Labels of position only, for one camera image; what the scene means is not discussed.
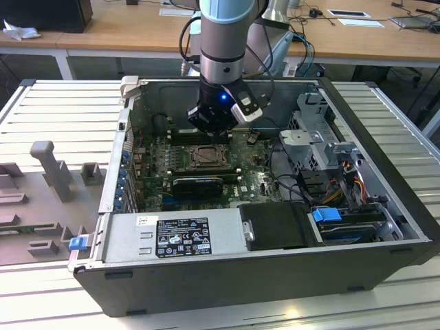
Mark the black cylindrical capacitor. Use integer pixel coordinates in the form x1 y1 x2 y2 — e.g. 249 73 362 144
152 114 168 135

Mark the crumpled white paper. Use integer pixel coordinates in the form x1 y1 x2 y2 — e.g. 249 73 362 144
2 19 42 42

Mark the black box on desk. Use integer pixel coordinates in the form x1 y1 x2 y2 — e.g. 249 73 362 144
0 0 94 34

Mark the blue cable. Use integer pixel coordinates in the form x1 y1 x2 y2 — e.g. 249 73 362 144
294 32 316 67

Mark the metal socket cover frame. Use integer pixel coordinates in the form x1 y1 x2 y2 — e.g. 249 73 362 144
188 146 230 168

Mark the green motherboard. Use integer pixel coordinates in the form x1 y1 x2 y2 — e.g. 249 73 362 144
132 129 287 212

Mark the grey tablet device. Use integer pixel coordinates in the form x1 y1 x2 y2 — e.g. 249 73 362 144
389 14 438 30

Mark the blue case latch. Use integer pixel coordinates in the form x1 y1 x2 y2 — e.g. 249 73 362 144
68 236 87 252

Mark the grey power supply unit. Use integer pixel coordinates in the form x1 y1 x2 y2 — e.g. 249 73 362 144
101 208 249 265

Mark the black RAM slot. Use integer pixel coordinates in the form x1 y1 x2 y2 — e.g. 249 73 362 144
167 170 243 184
167 164 238 175
167 133 232 146
167 127 232 136

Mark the grey desk plate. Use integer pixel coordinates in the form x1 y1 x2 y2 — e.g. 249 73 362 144
159 7 197 17

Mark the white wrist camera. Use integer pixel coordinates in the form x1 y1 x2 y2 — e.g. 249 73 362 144
230 89 271 126

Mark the CPU socket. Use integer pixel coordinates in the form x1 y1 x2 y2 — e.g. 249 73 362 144
187 144 231 171

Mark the hard disk in blue carrier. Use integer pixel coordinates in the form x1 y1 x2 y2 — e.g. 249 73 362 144
310 206 381 245

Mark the yellow red wire bundle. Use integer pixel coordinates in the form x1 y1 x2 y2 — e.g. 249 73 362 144
322 170 369 208

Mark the black graphics card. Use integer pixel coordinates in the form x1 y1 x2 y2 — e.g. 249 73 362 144
171 176 224 199

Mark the black open PC case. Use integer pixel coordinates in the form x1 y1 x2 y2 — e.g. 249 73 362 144
67 76 440 319

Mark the grey case handle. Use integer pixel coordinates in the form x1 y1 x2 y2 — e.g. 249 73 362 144
120 76 140 101

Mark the grey parts rack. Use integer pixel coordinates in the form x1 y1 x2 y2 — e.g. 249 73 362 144
0 140 108 266

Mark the black plastic shroud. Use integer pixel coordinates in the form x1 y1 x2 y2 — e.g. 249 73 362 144
237 201 326 251

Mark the metal drive cage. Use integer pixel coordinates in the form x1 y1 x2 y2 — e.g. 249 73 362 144
278 91 366 173

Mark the white paper sheet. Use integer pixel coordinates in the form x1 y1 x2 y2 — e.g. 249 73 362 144
338 17 386 30

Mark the black internal cable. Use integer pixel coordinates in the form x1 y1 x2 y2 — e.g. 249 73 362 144
267 136 312 204

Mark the white desk cable plate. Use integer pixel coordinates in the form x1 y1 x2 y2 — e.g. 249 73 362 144
326 8 373 19

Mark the white labelled box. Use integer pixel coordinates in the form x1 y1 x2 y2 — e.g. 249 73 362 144
283 58 298 78

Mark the wooden desk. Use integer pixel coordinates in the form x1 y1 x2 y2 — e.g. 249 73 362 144
0 0 440 80

